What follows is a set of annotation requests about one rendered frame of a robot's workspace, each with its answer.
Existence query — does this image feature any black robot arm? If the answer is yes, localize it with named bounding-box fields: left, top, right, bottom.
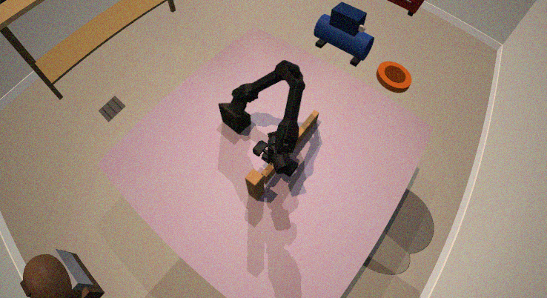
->
left=227, top=60, right=305, bottom=174

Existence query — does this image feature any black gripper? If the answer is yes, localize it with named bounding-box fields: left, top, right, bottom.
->
left=253, top=141, right=298, bottom=177

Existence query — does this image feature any wooden plank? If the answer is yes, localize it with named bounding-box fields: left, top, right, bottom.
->
left=261, top=110, right=319, bottom=184

